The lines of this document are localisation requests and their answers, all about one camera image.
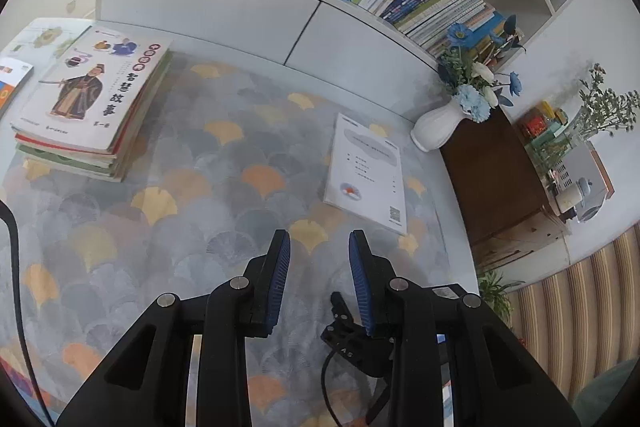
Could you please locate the white round device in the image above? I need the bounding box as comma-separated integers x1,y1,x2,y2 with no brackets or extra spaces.
555,177,608,224

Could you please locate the beige striped sofa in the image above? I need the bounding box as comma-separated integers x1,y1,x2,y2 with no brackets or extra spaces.
500,222,640,403

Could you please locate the red and yellow jar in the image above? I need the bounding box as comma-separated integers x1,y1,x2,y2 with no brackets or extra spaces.
517,102,570,138

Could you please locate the black cable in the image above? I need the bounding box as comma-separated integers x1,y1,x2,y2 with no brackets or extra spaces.
0,199,56,427
320,349,346,427

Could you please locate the teal cloth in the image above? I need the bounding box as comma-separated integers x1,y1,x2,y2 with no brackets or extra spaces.
570,354,638,427

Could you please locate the white back cover book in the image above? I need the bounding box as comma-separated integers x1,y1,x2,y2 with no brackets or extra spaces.
322,112,408,236

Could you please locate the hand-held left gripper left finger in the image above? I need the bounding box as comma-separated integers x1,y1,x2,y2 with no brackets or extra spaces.
55,229,292,427

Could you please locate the small leafy plant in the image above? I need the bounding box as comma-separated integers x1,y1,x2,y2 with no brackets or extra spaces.
477,269,525,324

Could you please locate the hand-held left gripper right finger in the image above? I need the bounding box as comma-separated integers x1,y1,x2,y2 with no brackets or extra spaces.
348,229,581,427

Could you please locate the fan-patterned tablecloth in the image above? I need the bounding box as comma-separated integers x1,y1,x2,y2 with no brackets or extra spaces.
0,57,476,427

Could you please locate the brown wooden cabinet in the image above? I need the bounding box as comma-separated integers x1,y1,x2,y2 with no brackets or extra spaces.
440,109,573,273

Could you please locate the stack of assorted books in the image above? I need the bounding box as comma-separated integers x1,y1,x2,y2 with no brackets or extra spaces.
10,24,173,184

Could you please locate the warrior cover book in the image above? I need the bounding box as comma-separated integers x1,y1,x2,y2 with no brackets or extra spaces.
10,26,171,155

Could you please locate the orange and white cartoon book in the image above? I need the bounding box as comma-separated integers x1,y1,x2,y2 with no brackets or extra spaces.
0,59,35,120

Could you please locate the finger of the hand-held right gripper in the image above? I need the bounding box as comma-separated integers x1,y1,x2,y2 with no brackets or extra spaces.
330,291,356,325

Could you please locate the silver metal box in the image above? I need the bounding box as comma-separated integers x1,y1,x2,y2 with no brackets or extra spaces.
550,146,617,202

